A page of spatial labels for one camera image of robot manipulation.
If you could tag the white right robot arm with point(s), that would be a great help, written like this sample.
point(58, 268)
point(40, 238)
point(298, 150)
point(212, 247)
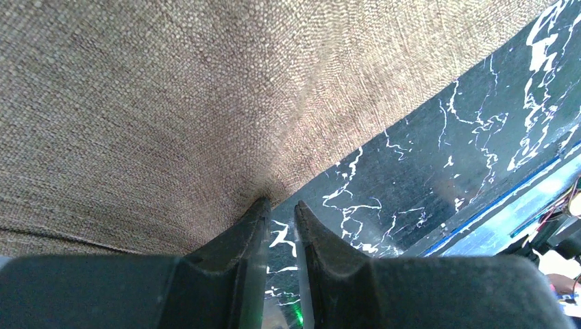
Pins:
point(557, 229)

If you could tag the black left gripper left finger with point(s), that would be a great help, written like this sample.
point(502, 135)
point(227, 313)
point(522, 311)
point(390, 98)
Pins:
point(219, 285)

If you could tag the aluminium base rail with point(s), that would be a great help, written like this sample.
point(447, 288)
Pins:
point(512, 216)

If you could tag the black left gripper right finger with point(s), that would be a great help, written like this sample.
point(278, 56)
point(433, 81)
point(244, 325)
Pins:
point(341, 287)

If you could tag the brown woven cloth napkin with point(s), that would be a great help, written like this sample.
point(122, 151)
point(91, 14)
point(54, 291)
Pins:
point(149, 127)

